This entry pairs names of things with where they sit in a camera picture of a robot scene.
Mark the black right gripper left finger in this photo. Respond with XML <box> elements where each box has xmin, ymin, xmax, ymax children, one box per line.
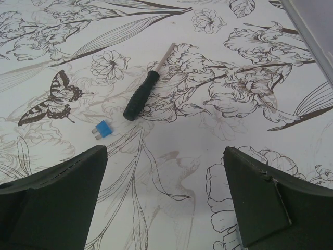
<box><xmin>1</xmin><ymin>145</ymin><xmax>108</xmax><ymax>249</ymax></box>

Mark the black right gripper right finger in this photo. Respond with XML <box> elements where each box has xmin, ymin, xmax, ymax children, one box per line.
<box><xmin>223</xmin><ymin>147</ymin><xmax>332</xmax><ymax>249</ymax></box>

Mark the aluminium frame rail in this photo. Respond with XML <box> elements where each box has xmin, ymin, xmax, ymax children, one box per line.
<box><xmin>280</xmin><ymin>0</ymin><xmax>332</xmax><ymax>84</ymax></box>

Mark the blue blade fuse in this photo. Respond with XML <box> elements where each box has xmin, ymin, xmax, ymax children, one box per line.
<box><xmin>92</xmin><ymin>120</ymin><xmax>113</xmax><ymax>140</ymax></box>

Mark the black handled screwdriver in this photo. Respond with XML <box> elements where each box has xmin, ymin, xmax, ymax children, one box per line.
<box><xmin>123</xmin><ymin>43</ymin><xmax>175</xmax><ymax>121</ymax></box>

